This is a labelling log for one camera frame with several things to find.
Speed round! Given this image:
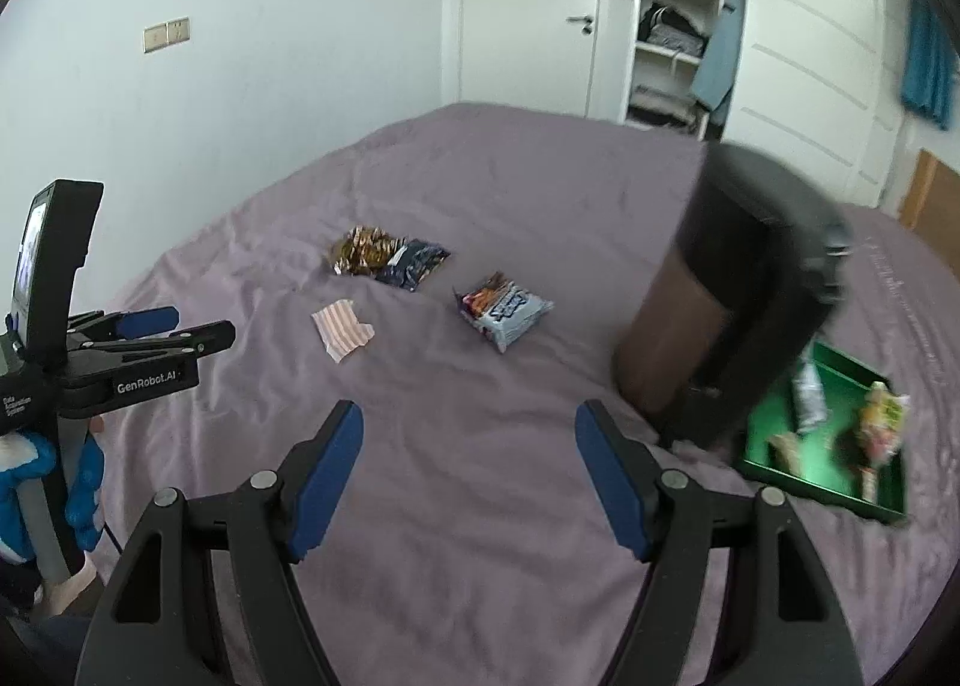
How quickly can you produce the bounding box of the black grey clothes bundle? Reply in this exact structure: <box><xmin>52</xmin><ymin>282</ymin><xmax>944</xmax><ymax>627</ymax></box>
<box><xmin>637</xmin><ymin>1</ymin><xmax>706</xmax><ymax>58</ymax></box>

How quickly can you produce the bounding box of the purple bed sheet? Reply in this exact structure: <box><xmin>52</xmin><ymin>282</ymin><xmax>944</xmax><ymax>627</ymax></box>
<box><xmin>71</xmin><ymin>101</ymin><xmax>960</xmax><ymax>686</ymax></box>

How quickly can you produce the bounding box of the dark navy snack packet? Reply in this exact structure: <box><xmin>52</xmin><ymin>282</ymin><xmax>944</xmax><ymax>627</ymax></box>
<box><xmin>373</xmin><ymin>238</ymin><xmax>451</xmax><ymax>293</ymax></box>

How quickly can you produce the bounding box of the person's dark trouser leg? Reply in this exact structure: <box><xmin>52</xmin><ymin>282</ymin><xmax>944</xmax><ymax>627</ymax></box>
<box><xmin>0</xmin><ymin>600</ymin><xmax>102</xmax><ymax>686</ymax></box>

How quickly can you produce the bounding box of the white wardrobe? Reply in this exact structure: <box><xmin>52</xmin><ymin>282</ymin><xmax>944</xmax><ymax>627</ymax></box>
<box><xmin>622</xmin><ymin>0</ymin><xmax>912</xmax><ymax>207</ymax></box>

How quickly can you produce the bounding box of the long white blue snack packet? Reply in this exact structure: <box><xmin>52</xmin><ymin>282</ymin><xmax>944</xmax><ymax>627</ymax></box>
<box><xmin>791</xmin><ymin>356</ymin><xmax>830</xmax><ymax>436</ymax></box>

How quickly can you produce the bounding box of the white door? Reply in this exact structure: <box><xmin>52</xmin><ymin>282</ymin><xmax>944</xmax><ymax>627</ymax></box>
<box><xmin>459</xmin><ymin>0</ymin><xmax>605</xmax><ymax>121</ymax></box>

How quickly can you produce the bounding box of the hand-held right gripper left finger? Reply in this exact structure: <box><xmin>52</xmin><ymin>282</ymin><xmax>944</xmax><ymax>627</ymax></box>
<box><xmin>73</xmin><ymin>399</ymin><xmax>365</xmax><ymax>686</ymax></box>

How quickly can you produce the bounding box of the person's left hand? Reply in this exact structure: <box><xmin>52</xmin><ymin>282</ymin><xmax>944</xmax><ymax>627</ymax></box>
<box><xmin>0</xmin><ymin>420</ymin><xmax>107</xmax><ymax>608</ymax></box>

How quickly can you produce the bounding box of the clear dried fruit bag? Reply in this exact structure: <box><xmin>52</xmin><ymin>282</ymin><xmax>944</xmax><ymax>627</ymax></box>
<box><xmin>847</xmin><ymin>381</ymin><xmax>911</xmax><ymax>500</ymax></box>

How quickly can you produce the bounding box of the brown black electric kettle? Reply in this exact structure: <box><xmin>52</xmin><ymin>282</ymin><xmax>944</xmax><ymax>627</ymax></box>
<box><xmin>611</xmin><ymin>140</ymin><xmax>856</xmax><ymax>455</ymax></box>

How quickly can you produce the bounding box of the wooden headboard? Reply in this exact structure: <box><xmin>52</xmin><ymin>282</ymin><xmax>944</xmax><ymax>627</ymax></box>
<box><xmin>898</xmin><ymin>148</ymin><xmax>960</xmax><ymax>237</ymax></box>

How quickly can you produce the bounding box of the brown gold snack packet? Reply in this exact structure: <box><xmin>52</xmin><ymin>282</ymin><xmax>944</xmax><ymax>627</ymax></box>
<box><xmin>330</xmin><ymin>226</ymin><xmax>398</xmax><ymax>277</ymax></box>

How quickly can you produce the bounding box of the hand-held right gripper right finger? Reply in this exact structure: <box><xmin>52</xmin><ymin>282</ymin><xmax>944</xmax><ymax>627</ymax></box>
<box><xmin>574</xmin><ymin>399</ymin><xmax>867</xmax><ymax>686</ymax></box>

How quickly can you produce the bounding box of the blue orange snack packet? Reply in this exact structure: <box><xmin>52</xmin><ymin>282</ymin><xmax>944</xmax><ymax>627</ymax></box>
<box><xmin>452</xmin><ymin>272</ymin><xmax>554</xmax><ymax>355</ymax></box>

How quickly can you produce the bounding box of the green tray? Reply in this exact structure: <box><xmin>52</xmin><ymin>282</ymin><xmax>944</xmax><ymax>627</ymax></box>
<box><xmin>731</xmin><ymin>341</ymin><xmax>912</xmax><ymax>526</ymax></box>

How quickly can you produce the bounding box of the small beige snack packet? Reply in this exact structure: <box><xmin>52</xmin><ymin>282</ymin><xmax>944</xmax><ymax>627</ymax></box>
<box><xmin>769</xmin><ymin>431</ymin><xmax>807</xmax><ymax>470</ymax></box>

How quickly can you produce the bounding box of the teal hanging towel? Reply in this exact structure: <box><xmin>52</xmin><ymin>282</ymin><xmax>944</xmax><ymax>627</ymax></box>
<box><xmin>900</xmin><ymin>0</ymin><xmax>957</xmax><ymax>128</ymax></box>

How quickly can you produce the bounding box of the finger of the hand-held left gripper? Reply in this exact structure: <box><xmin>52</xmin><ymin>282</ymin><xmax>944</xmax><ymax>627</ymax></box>
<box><xmin>71</xmin><ymin>321</ymin><xmax>236</xmax><ymax>366</ymax></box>
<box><xmin>67</xmin><ymin>306</ymin><xmax>181</xmax><ymax>346</ymax></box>

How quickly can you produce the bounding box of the pink striped snack packet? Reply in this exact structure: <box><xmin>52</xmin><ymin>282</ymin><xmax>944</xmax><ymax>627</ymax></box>
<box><xmin>311</xmin><ymin>297</ymin><xmax>376</xmax><ymax>362</ymax></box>

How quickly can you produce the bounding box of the blue hanging garment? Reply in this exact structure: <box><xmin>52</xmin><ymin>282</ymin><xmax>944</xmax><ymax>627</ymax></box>
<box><xmin>690</xmin><ymin>0</ymin><xmax>747</xmax><ymax>125</ymax></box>

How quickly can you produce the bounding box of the folded light bedding stack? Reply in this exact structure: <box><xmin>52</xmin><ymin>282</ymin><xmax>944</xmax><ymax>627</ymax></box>
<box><xmin>630</xmin><ymin>86</ymin><xmax>698</xmax><ymax>127</ymax></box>

